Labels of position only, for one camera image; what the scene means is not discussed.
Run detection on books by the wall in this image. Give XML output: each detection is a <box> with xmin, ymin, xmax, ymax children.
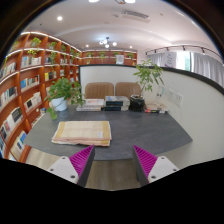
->
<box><xmin>145</xmin><ymin>103</ymin><xmax>169</xmax><ymax>114</ymax></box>

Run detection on white curtain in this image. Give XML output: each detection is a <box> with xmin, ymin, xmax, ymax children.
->
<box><xmin>147</xmin><ymin>51</ymin><xmax>224</xmax><ymax>88</ymax></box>

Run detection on brown chair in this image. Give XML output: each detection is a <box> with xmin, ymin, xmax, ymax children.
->
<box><xmin>115</xmin><ymin>82</ymin><xmax>141</xmax><ymax>98</ymax></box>
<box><xmin>85</xmin><ymin>82</ymin><xmax>114</xmax><ymax>99</ymax></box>

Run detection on green plant in white pot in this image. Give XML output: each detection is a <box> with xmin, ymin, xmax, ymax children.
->
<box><xmin>44</xmin><ymin>77</ymin><xmax>85</xmax><ymax>120</ymax></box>

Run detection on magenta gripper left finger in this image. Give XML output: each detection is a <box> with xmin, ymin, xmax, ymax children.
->
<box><xmin>47</xmin><ymin>145</ymin><xmax>95</xmax><ymax>187</ymax></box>

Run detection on ceiling light cluster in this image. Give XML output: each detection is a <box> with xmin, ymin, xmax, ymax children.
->
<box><xmin>99</xmin><ymin>37</ymin><xmax>117</xmax><ymax>48</ymax></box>

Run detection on white wall socket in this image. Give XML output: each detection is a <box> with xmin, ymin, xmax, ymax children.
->
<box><xmin>175</xmin><ymin>93</ymin><xmax>183</xmax><ymax>107</ymax></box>

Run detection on left stack of books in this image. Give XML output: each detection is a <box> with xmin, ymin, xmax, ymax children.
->
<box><xmin>76</xmin><ymin>99</ymin><xmax>104</xmax><ymax>111</ymax></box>

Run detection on right brown chair back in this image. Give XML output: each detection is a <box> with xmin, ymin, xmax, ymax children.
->
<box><xmin>115</xmin><ymin>82</ymin><xmax>141</xmax><ymax>98</ymax></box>

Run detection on orange wooden bookshelf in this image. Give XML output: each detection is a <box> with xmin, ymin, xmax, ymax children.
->
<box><xmin>0</xmin><ymin>31</ymin><xmax>82</xmax><ymax>162</ymax></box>

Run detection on tall plant in black pot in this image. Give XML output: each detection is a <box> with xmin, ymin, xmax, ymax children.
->
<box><xmin>130</xmin><ymin>59</ymin><xmax>163</xmax><ymax>111</ymax></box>

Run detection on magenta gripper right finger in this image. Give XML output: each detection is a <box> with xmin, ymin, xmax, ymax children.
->
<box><xmin>133</xmin><ymin>145</ymin><xmax>178</xmax><ymax>186</ymax></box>

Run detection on folded beige yellow towel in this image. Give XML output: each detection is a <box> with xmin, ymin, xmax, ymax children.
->
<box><xmin>52</xmin><ymin>121</ymin><xmax>112</xmax><ymax>146</ymax></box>

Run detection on right stack of books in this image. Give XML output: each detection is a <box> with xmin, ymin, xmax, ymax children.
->
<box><xmin>104</xmin><ymin>96</ymin><xmax>130</xmax><ymax>111</ymax></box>

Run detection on stack of books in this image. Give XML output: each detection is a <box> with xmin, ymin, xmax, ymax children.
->
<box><xmin>104</xmin><ymin>96</ymin><xmax>130</xmax><ymax>111</ymax></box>
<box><xmin>76</xmin><ymin>99</ymin><xmax>104</xmax><ymax>111</ymax></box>

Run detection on left brown chair back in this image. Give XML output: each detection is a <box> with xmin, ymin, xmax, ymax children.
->
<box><xmin>85</xmin><ymin>82</ymin><xmax>114</xmax><ymax>99</ymax></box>

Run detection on white sign on shelf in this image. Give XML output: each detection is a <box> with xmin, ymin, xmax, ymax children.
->
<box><xmin>116</xmin><ymin>55</ymin><xmax>124</xmax><ymax>65</ymax></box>

